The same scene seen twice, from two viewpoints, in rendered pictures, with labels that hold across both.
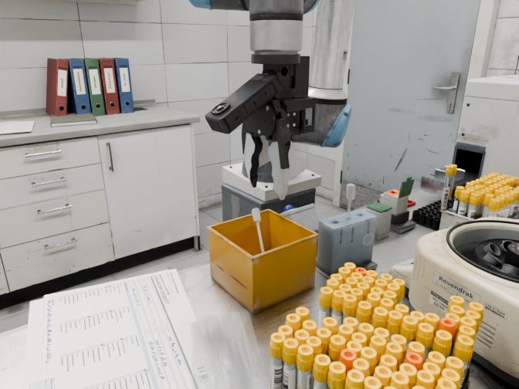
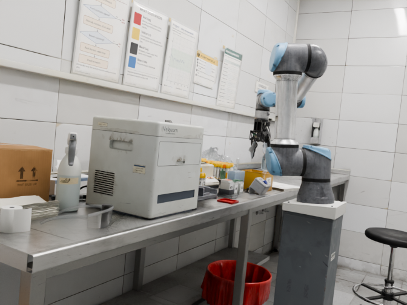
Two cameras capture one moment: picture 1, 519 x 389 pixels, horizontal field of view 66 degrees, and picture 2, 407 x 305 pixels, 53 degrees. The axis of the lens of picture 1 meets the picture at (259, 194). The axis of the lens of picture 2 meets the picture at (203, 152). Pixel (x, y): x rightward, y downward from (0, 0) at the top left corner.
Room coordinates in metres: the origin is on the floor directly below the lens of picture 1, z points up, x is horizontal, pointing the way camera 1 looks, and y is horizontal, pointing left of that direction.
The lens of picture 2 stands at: (2.46, -1.13, 1.16)
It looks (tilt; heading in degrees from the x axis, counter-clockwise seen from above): 3 degrees down; 157
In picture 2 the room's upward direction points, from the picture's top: 6 degrees clockwise
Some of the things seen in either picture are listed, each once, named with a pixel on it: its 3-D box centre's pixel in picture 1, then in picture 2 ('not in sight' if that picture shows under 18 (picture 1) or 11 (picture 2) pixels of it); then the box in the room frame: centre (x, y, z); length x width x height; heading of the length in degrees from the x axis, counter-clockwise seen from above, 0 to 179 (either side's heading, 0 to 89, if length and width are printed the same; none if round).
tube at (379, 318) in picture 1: (375, 349); not in sight; (0.37, -0.13, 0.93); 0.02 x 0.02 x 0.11
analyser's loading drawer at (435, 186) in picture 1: (452, 177); (197, 193); (1.05, -0.53, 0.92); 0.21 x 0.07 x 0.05; 127
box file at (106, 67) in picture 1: (103, 86); not in sight; (2.48, 0.93, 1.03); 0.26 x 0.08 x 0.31; 36
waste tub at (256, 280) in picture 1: (261, 256); (257, 180); (0.60, 0.00, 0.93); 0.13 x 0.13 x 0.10; 36
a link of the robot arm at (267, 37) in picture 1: (274, 38); (262, 115); (0.62, -0.02, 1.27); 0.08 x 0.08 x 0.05
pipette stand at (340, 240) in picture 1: (345, 243); (235, 180); (0.65, -0.16, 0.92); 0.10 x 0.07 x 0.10; 122
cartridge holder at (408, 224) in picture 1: (391, 217); (226, 192); (0.84, -0.30, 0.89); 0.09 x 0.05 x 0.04; 35
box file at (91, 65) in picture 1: (89, 86); not in sight; (2.43, 1.00, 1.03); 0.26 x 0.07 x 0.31; 37
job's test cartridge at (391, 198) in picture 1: (393, 205); (226, 186); (0.84, -0.30, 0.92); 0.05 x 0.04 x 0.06; 35
